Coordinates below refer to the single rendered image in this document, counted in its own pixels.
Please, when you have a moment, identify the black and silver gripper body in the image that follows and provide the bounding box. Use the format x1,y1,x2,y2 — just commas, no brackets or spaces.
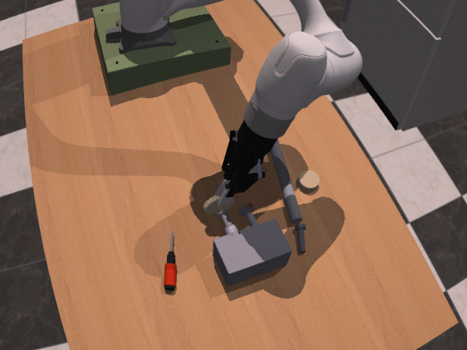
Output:
237,120,277,166

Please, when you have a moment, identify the tan wooden disc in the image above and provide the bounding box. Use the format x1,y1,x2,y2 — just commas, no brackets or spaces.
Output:
298,170,320,192

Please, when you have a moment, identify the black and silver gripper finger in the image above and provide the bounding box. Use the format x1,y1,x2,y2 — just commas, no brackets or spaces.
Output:
217,152,265,205
214,131,243,196

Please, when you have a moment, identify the grey hex bolt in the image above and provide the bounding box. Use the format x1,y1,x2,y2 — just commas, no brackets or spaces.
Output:
295,224,306,252

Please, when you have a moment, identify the grey metal bar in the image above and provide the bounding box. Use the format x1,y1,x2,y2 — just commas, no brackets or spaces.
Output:
270,139,302,224

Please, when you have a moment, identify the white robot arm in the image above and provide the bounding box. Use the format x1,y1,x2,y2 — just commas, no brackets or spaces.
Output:
106,0,362,139

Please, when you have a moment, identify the dark olive toothed gear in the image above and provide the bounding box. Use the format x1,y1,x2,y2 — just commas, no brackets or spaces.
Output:
204,194,234,227

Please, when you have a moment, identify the red-handled screwdriver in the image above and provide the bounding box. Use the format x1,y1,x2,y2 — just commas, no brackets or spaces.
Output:
164,232,177,291

